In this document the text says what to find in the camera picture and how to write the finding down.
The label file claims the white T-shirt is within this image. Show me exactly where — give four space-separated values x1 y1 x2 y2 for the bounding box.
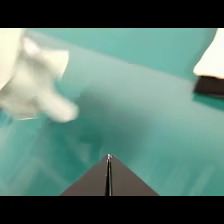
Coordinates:
0 28 80 124

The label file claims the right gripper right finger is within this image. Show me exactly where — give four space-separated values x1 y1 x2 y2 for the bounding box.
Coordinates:
109 154 160 197

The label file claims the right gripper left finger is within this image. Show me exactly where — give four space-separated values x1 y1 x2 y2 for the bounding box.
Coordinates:
60 154 110 197

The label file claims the white garment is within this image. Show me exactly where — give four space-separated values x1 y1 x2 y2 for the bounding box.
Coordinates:
192 28 224 80

